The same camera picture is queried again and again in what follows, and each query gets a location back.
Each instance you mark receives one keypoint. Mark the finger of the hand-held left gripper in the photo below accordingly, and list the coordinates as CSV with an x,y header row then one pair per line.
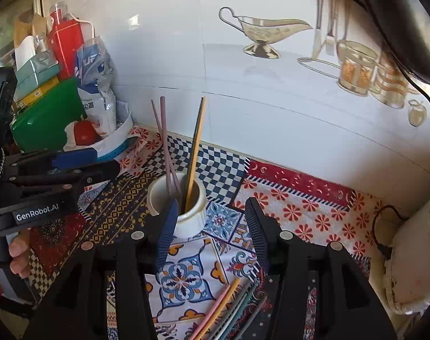
x,y
98,173
77,157

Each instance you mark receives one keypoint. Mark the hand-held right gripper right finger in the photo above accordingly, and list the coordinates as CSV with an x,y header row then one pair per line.
x,y
257,235

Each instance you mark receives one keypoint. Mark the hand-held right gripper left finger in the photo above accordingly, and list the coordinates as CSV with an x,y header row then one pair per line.
x,y
167,233

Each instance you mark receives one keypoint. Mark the white cup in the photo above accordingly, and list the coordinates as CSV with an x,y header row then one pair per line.
x,y
193,219

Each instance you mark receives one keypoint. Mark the dark chopstick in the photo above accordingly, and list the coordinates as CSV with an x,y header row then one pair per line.
x,y
192,156

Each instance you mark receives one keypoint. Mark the bunch of coloured chopsticks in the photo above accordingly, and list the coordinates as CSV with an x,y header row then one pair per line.
x,y
218,308

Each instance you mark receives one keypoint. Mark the orange chopstick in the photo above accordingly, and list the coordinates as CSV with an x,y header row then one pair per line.
x,y
196,156

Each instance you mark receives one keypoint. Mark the person's left hand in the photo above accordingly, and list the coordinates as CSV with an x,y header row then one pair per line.
x,y
18,258

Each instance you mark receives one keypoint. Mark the red tomato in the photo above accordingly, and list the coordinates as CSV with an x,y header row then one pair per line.
x,y
85,132

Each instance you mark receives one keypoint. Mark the white bowl with blue rim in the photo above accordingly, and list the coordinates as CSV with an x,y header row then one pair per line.
x,y
112,145

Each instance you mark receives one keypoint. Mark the green box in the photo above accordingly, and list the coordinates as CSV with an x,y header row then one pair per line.
x,y
45,120

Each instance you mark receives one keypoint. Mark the patterned table cloth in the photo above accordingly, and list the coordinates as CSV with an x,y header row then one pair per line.
x,y
307,219

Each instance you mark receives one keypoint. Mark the white printed packet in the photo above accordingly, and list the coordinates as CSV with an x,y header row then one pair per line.
x,y
98,106

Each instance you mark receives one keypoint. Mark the yellow box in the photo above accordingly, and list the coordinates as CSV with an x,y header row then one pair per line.
x,y
38,94

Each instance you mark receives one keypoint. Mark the teal tissue box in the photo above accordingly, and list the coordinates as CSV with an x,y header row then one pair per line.
x,y
38,71

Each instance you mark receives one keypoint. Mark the blue and white bag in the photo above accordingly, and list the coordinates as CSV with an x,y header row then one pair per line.
x,y
94,63

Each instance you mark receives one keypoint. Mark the red tin box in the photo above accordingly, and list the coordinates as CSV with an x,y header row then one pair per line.
x,y
64,49

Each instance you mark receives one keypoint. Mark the clear bottle with red label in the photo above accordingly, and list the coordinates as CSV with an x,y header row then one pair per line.
x,y
59,12

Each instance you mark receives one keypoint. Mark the white rice cooker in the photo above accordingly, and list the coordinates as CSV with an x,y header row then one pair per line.
x,y
413,265

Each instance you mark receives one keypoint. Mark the black wok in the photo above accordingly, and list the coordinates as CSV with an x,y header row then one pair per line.
x,y
395,17

